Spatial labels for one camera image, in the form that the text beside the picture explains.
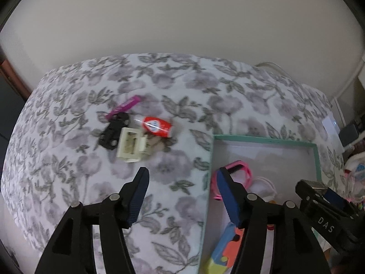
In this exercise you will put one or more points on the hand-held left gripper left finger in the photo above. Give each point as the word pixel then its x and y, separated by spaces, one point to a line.
pixel 137 197

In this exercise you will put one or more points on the teal-edged white box tray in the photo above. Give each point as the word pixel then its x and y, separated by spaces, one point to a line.
pixel 271 157

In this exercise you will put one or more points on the grey floral blanket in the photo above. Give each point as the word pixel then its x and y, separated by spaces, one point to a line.
pixel 85 177

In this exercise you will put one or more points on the black toy car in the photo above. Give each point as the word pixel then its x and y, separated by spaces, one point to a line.
pixel 112 131

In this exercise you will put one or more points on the clear plastic bag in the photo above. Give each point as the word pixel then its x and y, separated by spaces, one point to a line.
pixel 356 172

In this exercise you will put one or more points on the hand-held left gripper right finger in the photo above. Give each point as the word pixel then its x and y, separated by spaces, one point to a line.
pixel 228 199

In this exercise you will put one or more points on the white tape roll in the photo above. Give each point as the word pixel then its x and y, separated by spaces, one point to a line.
pixel 263 184

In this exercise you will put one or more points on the magenta stick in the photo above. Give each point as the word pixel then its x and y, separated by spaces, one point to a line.
pixel 124 107

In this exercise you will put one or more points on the red snack packet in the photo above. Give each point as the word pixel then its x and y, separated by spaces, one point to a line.
pixel 157 125

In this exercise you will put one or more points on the dark wooden furniture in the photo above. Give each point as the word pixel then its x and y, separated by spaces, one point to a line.
pixel 7 97

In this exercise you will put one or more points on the orange blue yellow toy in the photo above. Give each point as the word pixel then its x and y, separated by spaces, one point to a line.
pixel 231 251

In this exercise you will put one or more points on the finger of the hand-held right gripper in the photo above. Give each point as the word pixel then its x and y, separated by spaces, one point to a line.
pixel 309 191

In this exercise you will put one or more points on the black power adapter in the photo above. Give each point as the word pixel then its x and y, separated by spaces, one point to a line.
pixel 349 134

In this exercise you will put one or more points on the cream plastic frame piece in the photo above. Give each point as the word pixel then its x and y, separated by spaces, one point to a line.
pixel 128 146

